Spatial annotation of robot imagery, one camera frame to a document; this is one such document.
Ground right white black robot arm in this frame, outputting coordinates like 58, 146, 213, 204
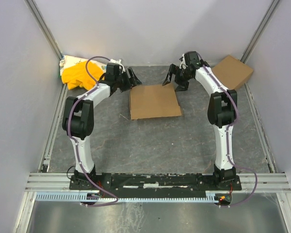
162, 51, 239, 183

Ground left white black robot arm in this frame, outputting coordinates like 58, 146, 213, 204
62, 60, 142, 181

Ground closed brown cardboard box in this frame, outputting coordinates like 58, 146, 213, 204
212, 55, 254, 90

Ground yellow cloth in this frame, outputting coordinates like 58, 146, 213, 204
61, 61, 105, 90

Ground white patterned cloth bag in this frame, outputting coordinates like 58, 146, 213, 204
59, 55, 106, 77

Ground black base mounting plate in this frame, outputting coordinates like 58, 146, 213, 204
69, 172, 242, 198

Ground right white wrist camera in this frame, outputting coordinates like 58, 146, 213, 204
179, 54, 187, 70

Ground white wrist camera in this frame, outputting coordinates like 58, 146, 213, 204
179, 54, 187, 70
109, 59, 125, 73

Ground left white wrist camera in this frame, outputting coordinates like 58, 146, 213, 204
109, 59, 125, 73

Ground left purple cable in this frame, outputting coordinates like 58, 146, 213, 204
67, 56, 119, 208

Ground right aluminium corner post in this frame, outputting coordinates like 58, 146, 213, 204
240, 0, 281, 64

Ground aluminium corner post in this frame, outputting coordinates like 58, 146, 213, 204
240, 0, 281, 64
24, 0, 63, 60

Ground left aluminium corner post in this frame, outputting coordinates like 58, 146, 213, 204
24, 0, 63, 60

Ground aluminium frame rail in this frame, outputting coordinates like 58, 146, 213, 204
25, 173, 291, 193

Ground light blue cable duct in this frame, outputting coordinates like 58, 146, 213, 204
35, 192, 233, 205

